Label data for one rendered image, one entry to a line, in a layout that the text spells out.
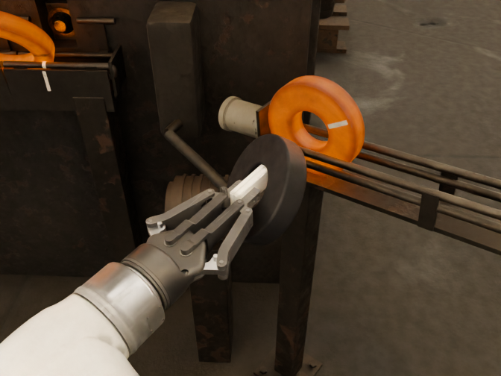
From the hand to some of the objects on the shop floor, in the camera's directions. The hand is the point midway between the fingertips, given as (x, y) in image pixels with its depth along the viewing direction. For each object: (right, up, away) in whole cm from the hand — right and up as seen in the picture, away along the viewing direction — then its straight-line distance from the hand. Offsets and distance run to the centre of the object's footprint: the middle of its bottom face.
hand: (250, 188), depth 68 cm
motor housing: (-5, -40, +60) cm, 72 cm away
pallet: (-9, +96, +221) cm, 241 cm away
